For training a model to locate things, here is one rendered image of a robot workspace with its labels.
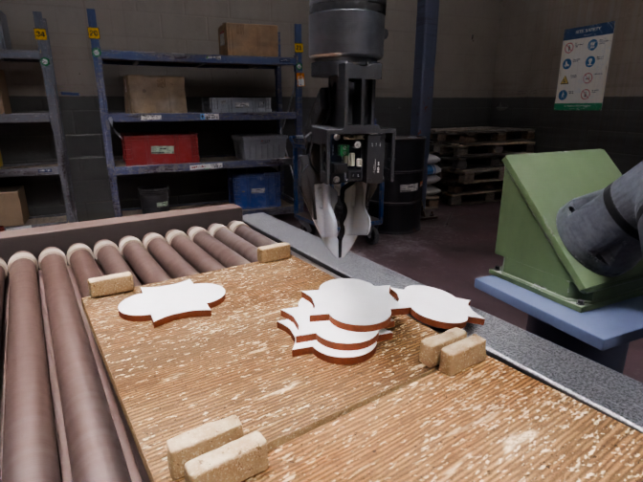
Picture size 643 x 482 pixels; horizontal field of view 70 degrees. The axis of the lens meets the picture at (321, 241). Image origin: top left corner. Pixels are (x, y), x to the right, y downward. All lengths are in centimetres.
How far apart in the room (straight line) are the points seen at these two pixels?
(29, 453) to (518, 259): 80
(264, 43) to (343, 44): 425
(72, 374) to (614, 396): 58
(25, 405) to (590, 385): 58
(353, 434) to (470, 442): 10
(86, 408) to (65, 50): 473
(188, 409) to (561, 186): 77
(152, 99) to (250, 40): 105
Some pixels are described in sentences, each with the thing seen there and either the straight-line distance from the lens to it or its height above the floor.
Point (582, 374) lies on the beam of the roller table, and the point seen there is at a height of 91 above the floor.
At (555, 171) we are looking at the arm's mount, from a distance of 100.
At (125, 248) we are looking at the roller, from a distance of 104.
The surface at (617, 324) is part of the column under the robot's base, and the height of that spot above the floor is 87.
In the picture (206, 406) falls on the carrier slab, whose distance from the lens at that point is 46.
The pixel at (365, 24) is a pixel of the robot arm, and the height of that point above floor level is 127.
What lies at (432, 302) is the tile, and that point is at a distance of 66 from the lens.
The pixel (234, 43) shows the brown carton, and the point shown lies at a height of 171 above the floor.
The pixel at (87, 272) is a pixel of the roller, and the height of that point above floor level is 92.
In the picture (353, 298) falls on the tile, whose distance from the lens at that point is 59.
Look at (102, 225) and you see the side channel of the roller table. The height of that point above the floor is 95.
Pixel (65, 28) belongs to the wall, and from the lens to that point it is 515.
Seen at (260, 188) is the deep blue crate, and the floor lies 34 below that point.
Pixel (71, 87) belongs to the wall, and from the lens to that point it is 511.
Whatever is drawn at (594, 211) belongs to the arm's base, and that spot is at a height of 103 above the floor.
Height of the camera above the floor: 121
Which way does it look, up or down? 17 degrees down
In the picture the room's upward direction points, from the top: straight up
